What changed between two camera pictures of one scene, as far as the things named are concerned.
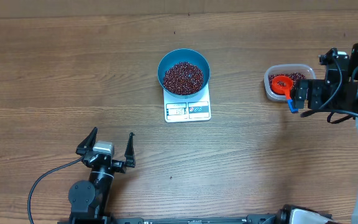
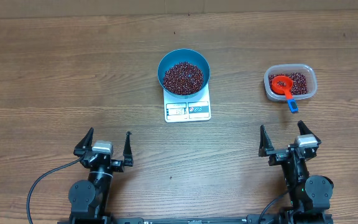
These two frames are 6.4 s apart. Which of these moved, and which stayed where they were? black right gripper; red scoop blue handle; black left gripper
Moved: black right gripper
Stayed: red scoop blue handle; black left gripper
